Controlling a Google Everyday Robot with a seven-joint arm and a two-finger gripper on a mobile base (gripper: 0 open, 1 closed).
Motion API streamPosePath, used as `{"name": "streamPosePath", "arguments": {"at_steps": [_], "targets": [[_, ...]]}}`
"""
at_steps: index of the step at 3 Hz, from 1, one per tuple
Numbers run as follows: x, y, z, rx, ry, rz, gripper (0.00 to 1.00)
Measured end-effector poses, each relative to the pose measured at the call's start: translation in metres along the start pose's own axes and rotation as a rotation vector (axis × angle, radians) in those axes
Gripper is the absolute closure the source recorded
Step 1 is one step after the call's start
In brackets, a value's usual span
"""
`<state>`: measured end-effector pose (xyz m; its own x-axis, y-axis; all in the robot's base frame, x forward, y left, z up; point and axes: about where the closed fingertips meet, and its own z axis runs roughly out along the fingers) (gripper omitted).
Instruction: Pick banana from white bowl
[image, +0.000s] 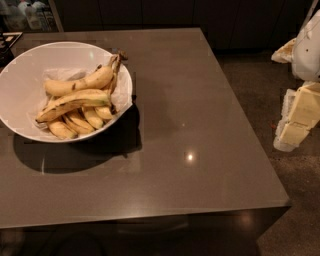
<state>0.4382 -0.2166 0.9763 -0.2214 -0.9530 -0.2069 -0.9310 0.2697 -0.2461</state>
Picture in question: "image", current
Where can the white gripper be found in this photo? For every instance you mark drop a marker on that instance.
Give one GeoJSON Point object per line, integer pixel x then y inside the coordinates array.
{"type": "Point", "coordinates": [307, 50]}

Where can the short banana at right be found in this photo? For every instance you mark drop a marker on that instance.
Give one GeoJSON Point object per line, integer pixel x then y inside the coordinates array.
{"type": "Point", "coordinates": [104, 112]}

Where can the small banana lower right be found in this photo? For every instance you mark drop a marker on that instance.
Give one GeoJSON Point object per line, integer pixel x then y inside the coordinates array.
{"type": "Point", "coordinates": [92, 117]}

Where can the small banana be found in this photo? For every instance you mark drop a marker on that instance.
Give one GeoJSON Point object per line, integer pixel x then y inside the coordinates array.
{"type": "Point", "coordinates": [75, 121]}
{"type": "Point", "coordinates": [61, 130]}
{"type": "Point", "coordinates": [92, 117]}

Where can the long spotted yellow banana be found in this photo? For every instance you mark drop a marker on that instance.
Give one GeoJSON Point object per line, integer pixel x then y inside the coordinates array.
{"type": "Point", "coordinates": [72, 101]}

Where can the small banana lower middle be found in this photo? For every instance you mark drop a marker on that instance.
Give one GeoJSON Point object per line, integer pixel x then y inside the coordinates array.
{"type": "Point", "coordinates": [75, 121]}

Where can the small banana lower left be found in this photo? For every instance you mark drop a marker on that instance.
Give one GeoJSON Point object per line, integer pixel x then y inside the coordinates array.
{"type": "Point", "coordinates": [61, 130]}

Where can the white bowl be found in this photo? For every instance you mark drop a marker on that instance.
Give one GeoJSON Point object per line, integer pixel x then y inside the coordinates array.
{"type": "Point", "coordinates": [21, 78]}

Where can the shelf with bottles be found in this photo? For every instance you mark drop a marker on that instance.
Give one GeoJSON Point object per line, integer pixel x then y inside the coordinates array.
{"type": "Point", "coordinates": [29, 16]}

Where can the dark stovetop corner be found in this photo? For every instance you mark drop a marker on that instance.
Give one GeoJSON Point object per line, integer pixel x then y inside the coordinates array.
{"type": "Point", "coordinates": [7, 40]}

